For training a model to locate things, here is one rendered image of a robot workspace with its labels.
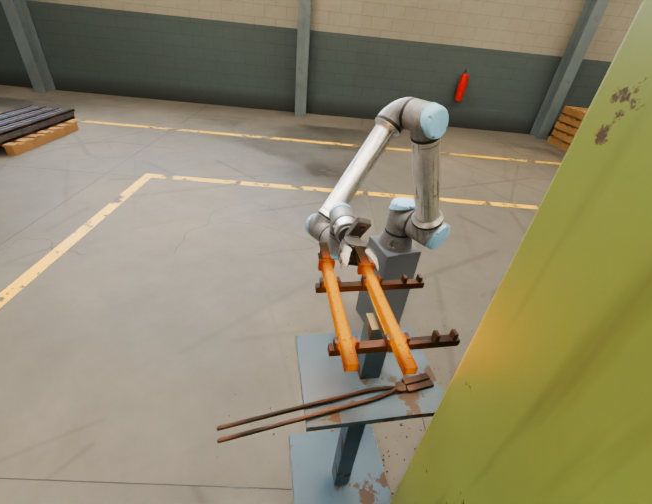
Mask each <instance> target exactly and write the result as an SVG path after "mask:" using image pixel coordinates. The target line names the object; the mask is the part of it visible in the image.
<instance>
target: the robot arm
mask: <svg viewBox="0 0 652 504"><path fill-rule="evenodd" d="M448 121H449V116H448V112H447V110H446V108H445V107H444V106H442V105H439V104H438V103H435V102H429V101H425V100H421V99H417V98H415V97H405V98H401V99H398V100H396V101H394V102H392V103H391V104H389V105H388V106H386V107H385V108H384V109H383V110H382V111H381V112H380V113H379V114H378V115H377V117H376V119H375V123H376V125H375V127H374V128H373V130H372V131H371V133H370V134H369V136H368V138H367V139H366V141H365V142H364V144H363V145H362V147H361V148H360V150H359V151H358V153H357V154H356V156H355V157H354V159H353V160H352V162H351V163H350V165H349V166H348V168H347V169H346V171H345V172H344V174H343V176H342V177H341V179H340V180H339V182H338V183H337V185H336V186H335V188H334V189H333V191H332V192H331V194H330V195H329V197H328V198H327V200H326V201H325V203H324V204H323V206H322V207H321V209H320V210H319V211H318V212H317V214H312V215H311V216H309V217H308V219H307V221H306V224H305V228H306V231H307V232H308V233H309V234H310V236H312V237H314V238H315V239H316V240H317V241H319V242H327V244H328V247H329V251H330V255H331V259H335V260H339V264H341V266H340V269H341V267H342V265H343V264H344V265H345V266H346V267H348V265H352V266H358V265H357V263H356V260H355V258H354V256H353V252H355V249H354V246H363V248H364V250H365V252H366V254H367V257H368V259H369V261H370V263H374V264H375V266H374V269H375V270H376V271H378V269H379V266H378V260H377V258H376V257H377V256H376V254H375V251H374V249H373V248H372V247H371V246H369V245H368V243H366V241H364V240H363V239H360V238H361V237H362V236H363V234H364V233H365V232H366V231H367V230H368V229H369V228H370V227H371V219H367V218H362V217H358V218H357V219H356V218H355V215H354V213H353V209H352V208H351V207H350V205H348V204H349V202H350V201H351V199H352V198H353V196H354V195H355V193H356V192H357V190H358V189H359V187H360V186H361V184H362V183H363V181H364V180H365V178H366V177H367V175H368V174H369V172H370V171H371V169H372V168H373V166H374V165H375V163H376V162H377V160H378V159H379V157H380V156H381V154H382V153H383V151H384V150H385V149H386V147H387V146H388V144H389V143H390V141H391V140H392V138H393V137H395V136H399V134H400V133H401V131H403V130H404V129H406V130H408V131H410V139H411V146H412V164H413V182H414V199H412V198H407V197H398V198H395V199H393V200H392V201H391V204H390V206H389V211H388V216H387V220H386V225H385V229H384V231H383V232H382V234H381V235H380V237H379V241H378V242H379V244H380V246H381V247H382V248H384V249H386V250H388V251H390V252H394V253H405V252H408V251H410V250H411V247H412V239H413V240H415V241H417V242H418V243H420V244H422V245H423V246H425V247H427V248H429V249H431V250H434V249H437V248H438V247H440V246H441V245H442V244H443V243H444V241H445V240H446V239H447V237H448V235H449V233H450V226H449V225H448V224H446V223H444V222H443V213H442V212H441V211H440V210H439V193H440V139H441V136H442V135H443V134H444V133H445V131H446V127H447V126H448Z"/></svg>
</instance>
